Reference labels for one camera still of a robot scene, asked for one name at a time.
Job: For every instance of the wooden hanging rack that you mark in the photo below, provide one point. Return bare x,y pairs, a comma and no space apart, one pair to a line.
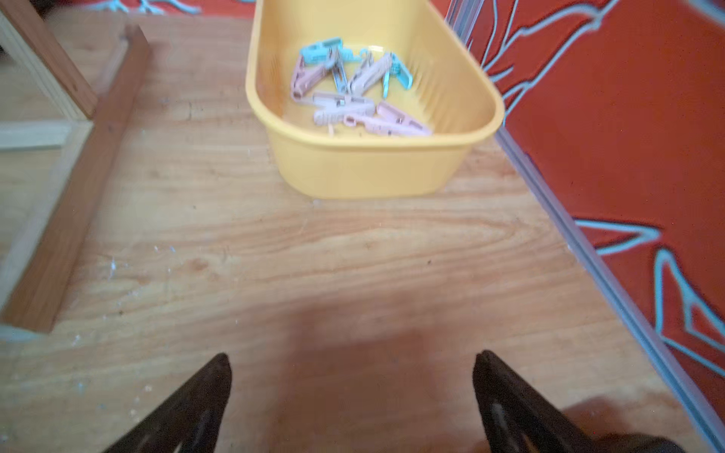
41,258

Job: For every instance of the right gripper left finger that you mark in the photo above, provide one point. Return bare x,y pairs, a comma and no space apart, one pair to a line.
190,419

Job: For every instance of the yellow plastic tray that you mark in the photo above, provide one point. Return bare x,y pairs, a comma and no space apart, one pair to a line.
314,151

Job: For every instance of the mint green clothespin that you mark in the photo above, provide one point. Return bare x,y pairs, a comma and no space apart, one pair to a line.
316,53

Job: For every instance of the beige clothespin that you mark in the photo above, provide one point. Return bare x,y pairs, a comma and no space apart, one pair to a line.
370,72

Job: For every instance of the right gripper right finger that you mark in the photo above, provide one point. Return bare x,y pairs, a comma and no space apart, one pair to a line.
516,418

